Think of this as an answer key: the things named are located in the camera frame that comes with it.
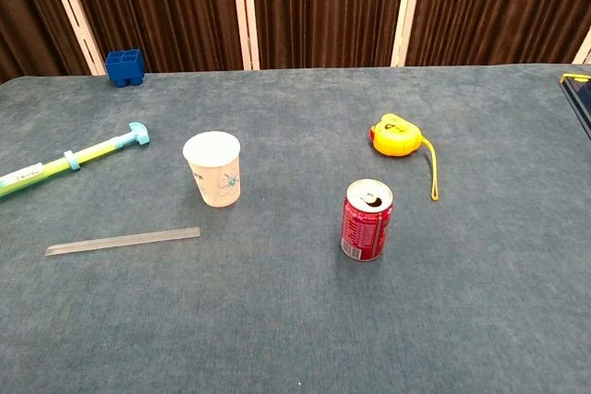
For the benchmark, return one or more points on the clear plastic straw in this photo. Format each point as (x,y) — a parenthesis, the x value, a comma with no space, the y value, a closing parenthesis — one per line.
(122,241)

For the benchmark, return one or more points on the white paper cup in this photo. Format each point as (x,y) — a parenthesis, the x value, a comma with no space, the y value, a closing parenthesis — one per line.
(214,172)

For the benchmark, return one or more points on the red soda can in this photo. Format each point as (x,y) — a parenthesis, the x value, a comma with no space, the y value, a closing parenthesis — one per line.
(365,228)

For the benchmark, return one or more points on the yellow tape measure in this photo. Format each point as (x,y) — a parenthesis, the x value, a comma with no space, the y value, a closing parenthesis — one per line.
(397,138)

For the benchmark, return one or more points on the brown curtain partition screen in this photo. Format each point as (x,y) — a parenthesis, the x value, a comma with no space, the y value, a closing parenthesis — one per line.
(323,6)

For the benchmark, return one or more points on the blue plastic compartment holder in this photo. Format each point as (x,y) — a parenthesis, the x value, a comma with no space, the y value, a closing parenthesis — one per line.
(124,67)

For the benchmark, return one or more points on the green and blue water pump toy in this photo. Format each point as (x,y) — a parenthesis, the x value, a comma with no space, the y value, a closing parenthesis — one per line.
(69,161)

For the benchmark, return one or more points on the blue and yellow spirit level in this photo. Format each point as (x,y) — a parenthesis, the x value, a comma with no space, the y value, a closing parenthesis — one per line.
(579,96)

